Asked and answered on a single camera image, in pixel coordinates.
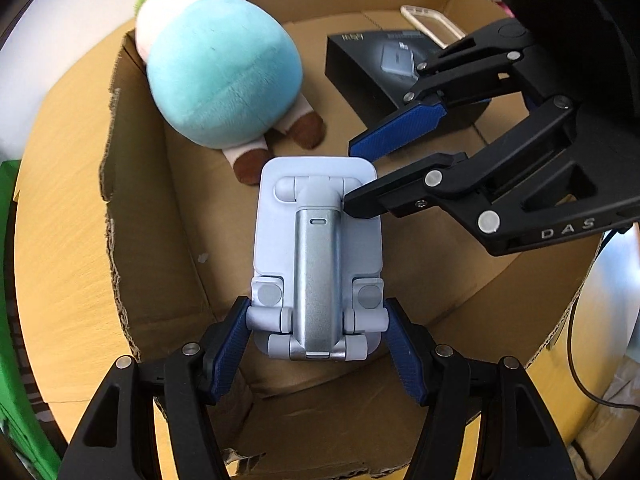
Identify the beige clear phone case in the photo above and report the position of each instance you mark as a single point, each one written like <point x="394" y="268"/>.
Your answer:
<point x="433" y="24"/>

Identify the blue pink plush doll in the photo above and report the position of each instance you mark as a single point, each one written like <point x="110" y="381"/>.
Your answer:
<point x="223" y="73"/>

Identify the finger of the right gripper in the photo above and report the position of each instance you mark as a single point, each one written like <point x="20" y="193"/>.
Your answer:
<point x="483" y="193"/>
<point x="472" y="70"/>

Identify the green cloth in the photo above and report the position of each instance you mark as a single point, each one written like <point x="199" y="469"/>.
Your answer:
<point x="19" y="418"/>

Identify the black product box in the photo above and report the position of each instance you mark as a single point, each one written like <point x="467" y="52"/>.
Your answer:
<point x="373" y="70"/>

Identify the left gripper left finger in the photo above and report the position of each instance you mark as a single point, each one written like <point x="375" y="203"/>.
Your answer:
<point x="115" y="438"/>

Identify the white folding phone stand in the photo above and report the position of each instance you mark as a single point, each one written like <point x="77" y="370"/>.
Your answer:
<point x="317" y="289"/>

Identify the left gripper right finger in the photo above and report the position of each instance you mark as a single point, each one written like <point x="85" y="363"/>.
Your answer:
<point x="518" y="437"/>

